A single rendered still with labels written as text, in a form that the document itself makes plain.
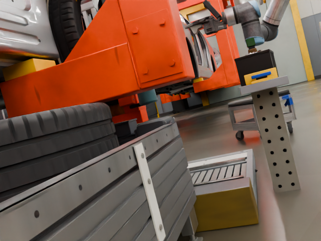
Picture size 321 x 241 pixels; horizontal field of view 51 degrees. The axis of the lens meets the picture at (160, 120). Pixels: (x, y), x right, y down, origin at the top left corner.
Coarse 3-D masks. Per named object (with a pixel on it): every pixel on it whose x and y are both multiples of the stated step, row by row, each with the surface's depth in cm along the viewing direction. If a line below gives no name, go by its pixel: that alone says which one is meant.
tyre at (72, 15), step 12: (60, 0) 146; (72, 0) 144; (48, 12) 145; (60, 12) 144; (72, 12) 142; (60, 24) 142; (72, 24) 141; (60, 36) 143; (72, 36) 141; (60, 48) 144; (72, 48) 143
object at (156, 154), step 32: (160, 128) 100; (96, 160) 58; (128, 160) 67; (160, 160) 86; (32, 192) 41; (64, 192) 44; (96, 192) 52; (128, 192) 63; (0, 224) 33; (32, 224) 37; (64, 224) 43; (96, 224) 51; (160, 224) 73
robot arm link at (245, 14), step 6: (252, 0) 166; (234, 6) 169; (240, 6) 167; (246, 6) 165; (252, 6) 164; (234, 12) 167; (240, 12) 166; (246, 12) 165; (252, 12) 165; (258, 12) 165; (240, 18) 167; (246, 18) 166; (252, 18) 165; (258, 18) 167
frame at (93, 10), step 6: (84, 0) 146; (90, 0) 144; (96, 0) 147; (84, 6) 145; (90, 6) 144; (96, 6) 146; (84, 12) 145; (90, 12) 146; (96, 12) 145; (84, 18) 145; (90, 18) 148
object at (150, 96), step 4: (144, 92) 153; (148, 92) 153; (152, 92) 154; (140, 96) 154; (144, 96) 153; (148, 96) 153; (152, 96) 154; (156, 96) 156; (140, 100) 155; (144, 100) 153; (148, 100) 153; (152, 100) 153; (156, 100) 156; (136, 104) 161; (140, 104) 156; (144, 104) 154; (132, 108) 165
